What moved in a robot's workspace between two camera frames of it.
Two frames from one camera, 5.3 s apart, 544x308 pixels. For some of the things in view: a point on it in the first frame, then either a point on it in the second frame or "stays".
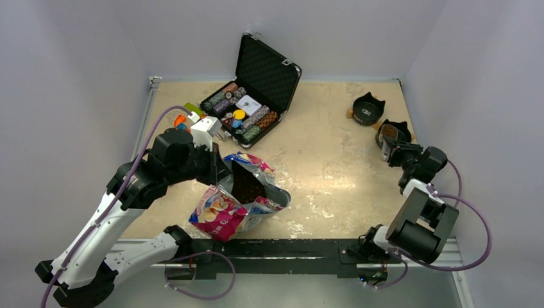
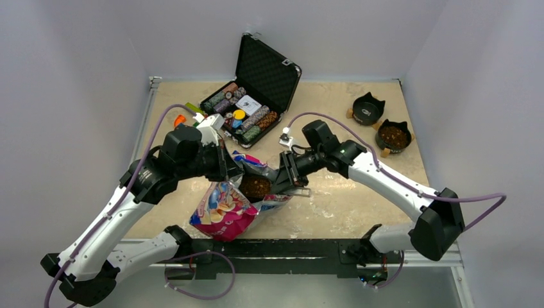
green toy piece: x=193 y=108 stays
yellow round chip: x=238 y=114 stays
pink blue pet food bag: x=245 y=199 stays
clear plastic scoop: x=387 y=147 → x=301 y=191
